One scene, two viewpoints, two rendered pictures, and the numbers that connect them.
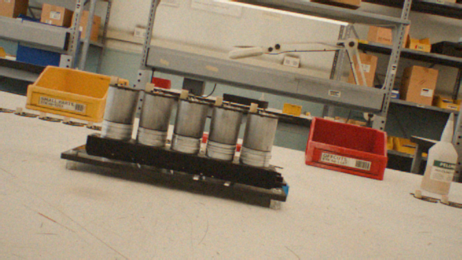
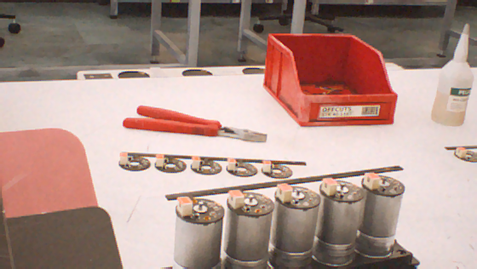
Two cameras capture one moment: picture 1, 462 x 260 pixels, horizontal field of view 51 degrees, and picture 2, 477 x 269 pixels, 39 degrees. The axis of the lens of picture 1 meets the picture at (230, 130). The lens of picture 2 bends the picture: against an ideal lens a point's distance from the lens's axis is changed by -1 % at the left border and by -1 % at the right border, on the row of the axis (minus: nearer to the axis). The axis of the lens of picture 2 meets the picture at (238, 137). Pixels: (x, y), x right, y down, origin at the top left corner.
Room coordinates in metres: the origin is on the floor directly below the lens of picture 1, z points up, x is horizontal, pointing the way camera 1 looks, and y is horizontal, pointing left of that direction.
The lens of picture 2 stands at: (0.10, 0.20, 0.98)
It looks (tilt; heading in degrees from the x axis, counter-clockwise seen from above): 22 degrees down; 334
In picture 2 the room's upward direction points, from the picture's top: 5 degrees clockwise
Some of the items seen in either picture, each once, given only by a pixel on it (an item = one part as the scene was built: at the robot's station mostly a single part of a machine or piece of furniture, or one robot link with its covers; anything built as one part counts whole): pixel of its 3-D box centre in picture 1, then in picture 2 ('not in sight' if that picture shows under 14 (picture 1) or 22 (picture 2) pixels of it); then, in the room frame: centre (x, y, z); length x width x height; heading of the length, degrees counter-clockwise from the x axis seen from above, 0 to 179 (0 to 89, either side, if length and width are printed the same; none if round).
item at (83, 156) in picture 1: (178, 173); not in sight; (0.36, 0.03, 0.76); 0.16 x 0.07 x 0.01; 90
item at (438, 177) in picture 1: (443, 152); (456, 73); (0.60, -0.26, 0.80); 0.03 x 0.03 x 0.10
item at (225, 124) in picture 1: (223, 137); (336, 228); (0.38, 0.00, 0.79); 0.02 x 0.02 x 0.05
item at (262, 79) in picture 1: (262, 81); not in sight; (2.62, -0.12, 0.90); 1.30 x 0.06 x 0.12; 87
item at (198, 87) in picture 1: (194, 87); not in sight; (2.79, 0.25, 0.80); 0.15 x 0.12 x 0.10; 178
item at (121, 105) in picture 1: (119, 117); (197, 251); (0.38, 0.09, 0.79); 0.02 x 0.02 x 0.05
